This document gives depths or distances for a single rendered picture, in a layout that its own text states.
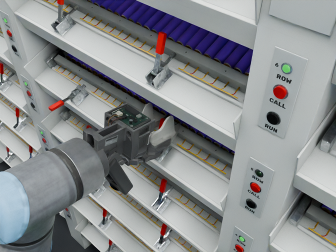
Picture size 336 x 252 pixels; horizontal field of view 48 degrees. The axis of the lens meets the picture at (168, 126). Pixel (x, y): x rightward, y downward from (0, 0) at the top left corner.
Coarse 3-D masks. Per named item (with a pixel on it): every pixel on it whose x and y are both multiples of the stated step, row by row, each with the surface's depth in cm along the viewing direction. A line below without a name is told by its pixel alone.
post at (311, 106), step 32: (256, 32) 44; (288, 32) 41; (256, 64) 46; (320, 64) 40; (256, 96) 49; (320, 96) 42; (256, 128) 52; (288, 128) 48; (288, 160) 51; (288, 192) 55; (224, 224) 71; (256, 224) 64
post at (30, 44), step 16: (0, 0) 86; (0, 16) 91; (16, 32) 90; (32, 32) 91; (32, 48) 94; (16, 64) 101; (32, 80) 99; (48, 96) 105; (32, 112) 112; (48, 112) 107; (80, 240) 156
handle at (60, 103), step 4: (72, 92) 88; (68, 96) 89; (72, 96) 89; (60, 100) 87; (64, 100) 88; (68, 100) 88; (52, 104) 86; (56, 104) 86; (60, 104) 87; (48, 108) 86; (52, 108) 85; (56, 108) 86
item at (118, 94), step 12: (60, 60) 96; (60, 72) 96; (72, 72) 95; (84, 72) 92; (96, 84) 89; (108, 84) 88; (108, 96) 88; (120, 96) 85; (180, 132) 77; (192, 132) 76; (192, 144) 76; (204, 144) 74; (216, 156) 73; (228, 156) 72; (216, 168) 73
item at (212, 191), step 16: (48, 48) 97; (32, 64) 95; (48, 64) 97; (48, 80) 97; (64, 80) 95; (80, 80) 94; (64, 96) 92; (80, 112) 89; (96, 112) 88; (176, 144) 78; (176, 160) 76; (192, 160) 76; (208, 160) 75; (176, 176) 75; (192, 176) 74; (208, 176) 73; (192, 192) 74; (208, 192) 71; (224, 192) 71
